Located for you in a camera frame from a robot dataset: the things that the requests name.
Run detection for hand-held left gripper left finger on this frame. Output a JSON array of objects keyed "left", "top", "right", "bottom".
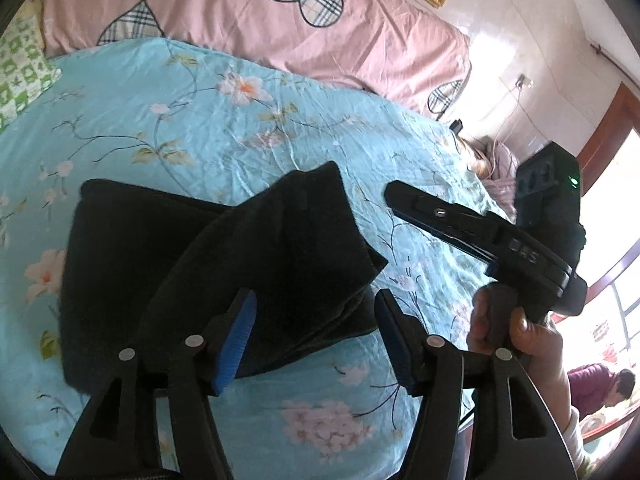
[{"left": 55, "top": 288, "right": 258, "bottom": 480}]

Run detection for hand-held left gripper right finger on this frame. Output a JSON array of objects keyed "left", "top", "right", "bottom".
[{"left": 374, "top": 288, "right": 577, "bottom": 480}]

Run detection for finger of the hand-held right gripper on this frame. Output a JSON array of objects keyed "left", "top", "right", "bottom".
[
  {"left": 383, "top": 181, "right": 517, "bottom": 257},
  {"left": 400, "top": 211, "right": 499, "bottom": 268}
]

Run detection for black pants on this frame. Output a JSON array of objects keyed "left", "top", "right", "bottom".
[{"left": 59, "top": 161, "right": 390, "bottom": 395}]

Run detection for person's right forearm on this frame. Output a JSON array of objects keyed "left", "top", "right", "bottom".
[{"left": 556, "top": 406, "right": 597, "bottom": 480}]

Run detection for person's right hand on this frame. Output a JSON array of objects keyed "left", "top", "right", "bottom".
[{"left": 467, "top": 286, "right": 573, "bottom": 432}]

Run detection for pink striped cloth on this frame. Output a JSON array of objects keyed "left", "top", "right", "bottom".
[{"left": 464, "top": 136, "right": 522, "bottom": 222}]

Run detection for pink quilt with plaid hearts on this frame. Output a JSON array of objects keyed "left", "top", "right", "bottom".
[{"left": 37, "top": 0, "right": 474, "bottom": 122}]

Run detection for green checked pillow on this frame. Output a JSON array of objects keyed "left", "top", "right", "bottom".
[{"left": 0, "top": 12, "right": 62, "bottom": 134}]

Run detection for white charging cable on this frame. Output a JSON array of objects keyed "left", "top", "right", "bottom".
[{"left": 492, "top": 84, "right": 527, "bottom": 153}]

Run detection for brown wooden door frame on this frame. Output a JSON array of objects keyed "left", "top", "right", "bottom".
[{"left": 576, "top": 81, "right": 640, "bottom": 202}]

